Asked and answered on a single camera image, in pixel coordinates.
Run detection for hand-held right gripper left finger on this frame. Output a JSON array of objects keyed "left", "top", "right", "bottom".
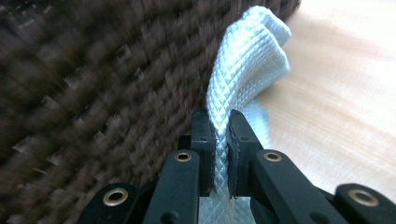
[{"left": 178, "top": 108, "right": 218, "bottom": 198}]

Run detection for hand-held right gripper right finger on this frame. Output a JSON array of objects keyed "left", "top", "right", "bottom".
[{"left": 226, "top": 108, "right": 264, "bottom": 200}]

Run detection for brown woven basket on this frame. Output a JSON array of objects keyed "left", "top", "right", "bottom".
[{"left": 0, "top": 0, "right": 303, "bottom": 224}]

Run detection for light blue cloth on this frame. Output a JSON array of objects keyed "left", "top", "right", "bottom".
[{"left": 198, "top": 5, "right": 293, "bottom": 224}]

